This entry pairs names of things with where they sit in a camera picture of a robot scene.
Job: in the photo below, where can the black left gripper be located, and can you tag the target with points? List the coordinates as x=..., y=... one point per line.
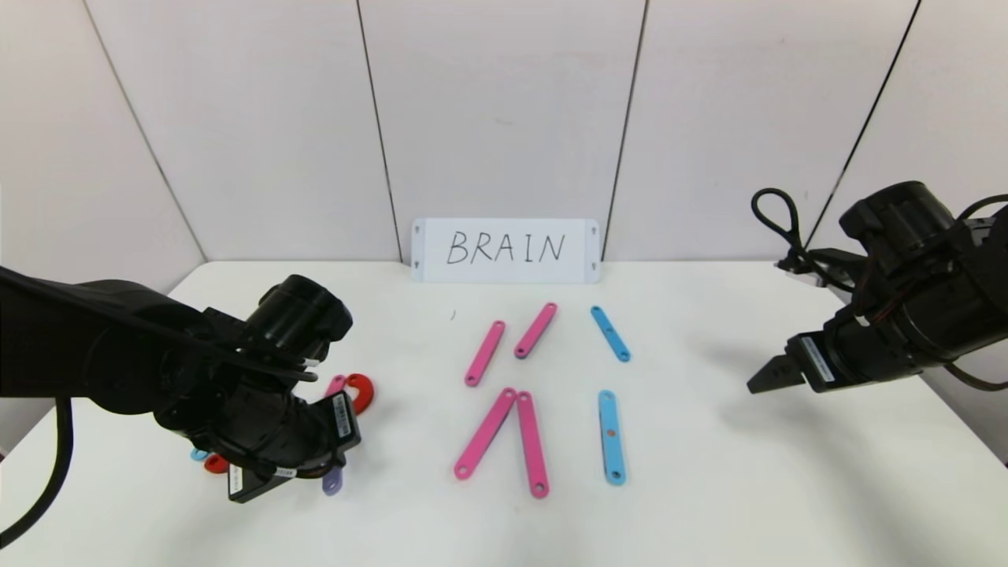
x=293, y=455

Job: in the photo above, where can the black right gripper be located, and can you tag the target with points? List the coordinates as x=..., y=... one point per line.
x=816, y=363

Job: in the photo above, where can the short purple bar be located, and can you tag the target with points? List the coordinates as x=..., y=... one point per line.
x=333, y=482

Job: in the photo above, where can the pink bar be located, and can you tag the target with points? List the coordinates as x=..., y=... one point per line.
x=483, y=352
x=485, y=432
x=531, y=442
x=535, y=331
x=336, y=386

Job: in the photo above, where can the small red arc piece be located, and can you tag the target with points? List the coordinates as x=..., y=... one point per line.
x=364, y=390

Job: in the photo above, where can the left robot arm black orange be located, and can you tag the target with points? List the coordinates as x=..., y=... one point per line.
x=118, y=354

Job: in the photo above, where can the white BRAIN sign card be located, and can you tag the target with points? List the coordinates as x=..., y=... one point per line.
x=504, y=272

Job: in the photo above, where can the large red arc piece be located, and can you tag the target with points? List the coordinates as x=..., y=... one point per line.
x=215, y=465

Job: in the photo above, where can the long blue flat bar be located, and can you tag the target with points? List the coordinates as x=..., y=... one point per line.
x=197, y=454

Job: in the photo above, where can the short blue flat bar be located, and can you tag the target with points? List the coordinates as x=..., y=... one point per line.
x=610, y=334

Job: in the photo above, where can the blue bar with three holes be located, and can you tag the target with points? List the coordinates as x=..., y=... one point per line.
x=612, y=453

